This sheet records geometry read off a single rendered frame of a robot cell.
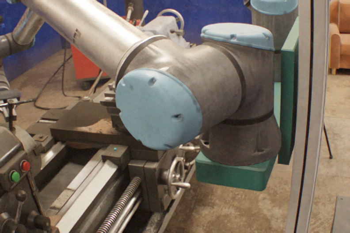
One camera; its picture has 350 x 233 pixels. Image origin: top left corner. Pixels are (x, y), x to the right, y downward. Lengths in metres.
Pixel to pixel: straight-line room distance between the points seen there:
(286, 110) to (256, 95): 0.16
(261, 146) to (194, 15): 5.13
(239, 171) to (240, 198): 2.05
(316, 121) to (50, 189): 1.38
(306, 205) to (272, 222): 1.64
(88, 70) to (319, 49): 4.19
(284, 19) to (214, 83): 0.58
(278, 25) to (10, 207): 0.96
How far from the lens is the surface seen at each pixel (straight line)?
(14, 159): 1.17
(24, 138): 1.50
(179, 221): 2.74
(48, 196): 1.93
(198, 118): 0.66
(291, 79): 0.91
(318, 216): 2.79
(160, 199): 1.99
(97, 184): 1.74
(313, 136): 0.96
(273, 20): 1.22
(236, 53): 0.76
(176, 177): 1.93
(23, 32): 1.54
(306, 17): 0.86
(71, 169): 2.09
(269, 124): 0.86
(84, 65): 4.89
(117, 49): 0.76
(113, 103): 1.83
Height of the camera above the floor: 1.82
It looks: 27 degrees down
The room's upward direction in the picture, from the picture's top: 6 degrees counter-clockwise
